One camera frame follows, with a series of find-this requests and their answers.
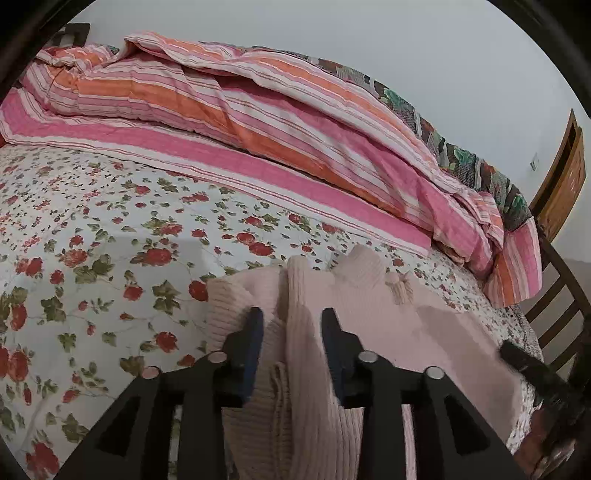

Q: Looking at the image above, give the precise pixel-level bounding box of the pink orange striped quilt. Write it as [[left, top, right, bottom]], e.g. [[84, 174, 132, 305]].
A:
[[0, 31, 543, 308]]

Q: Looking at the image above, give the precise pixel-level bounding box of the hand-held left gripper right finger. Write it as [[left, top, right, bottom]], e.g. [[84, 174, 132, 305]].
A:
[[321, 308, 529, 480]]

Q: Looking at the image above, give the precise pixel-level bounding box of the dark wooden headboard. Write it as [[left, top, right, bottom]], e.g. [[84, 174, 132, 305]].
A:
[[44, 23, 90, 49]]

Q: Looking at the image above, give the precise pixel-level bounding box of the pink knit sweater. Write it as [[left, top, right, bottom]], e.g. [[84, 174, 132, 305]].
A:
[[203, 244, 525, 480]]

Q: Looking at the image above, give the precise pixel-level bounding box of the orange wooden door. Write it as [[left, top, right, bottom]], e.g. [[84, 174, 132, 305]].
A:
[[529, 109, 586, 243]]

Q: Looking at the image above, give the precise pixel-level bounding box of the white red floral bed sheet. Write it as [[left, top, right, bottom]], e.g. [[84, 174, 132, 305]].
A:
[[0, 145, 546, 480]]

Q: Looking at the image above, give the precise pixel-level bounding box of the dark floral patchwork quilt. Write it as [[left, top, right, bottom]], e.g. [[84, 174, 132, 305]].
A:
[[314, 56, 532, 232]]

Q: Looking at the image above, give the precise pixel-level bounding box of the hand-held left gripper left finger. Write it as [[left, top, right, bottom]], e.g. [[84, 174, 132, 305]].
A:
[[55, 307, 265, 480]]

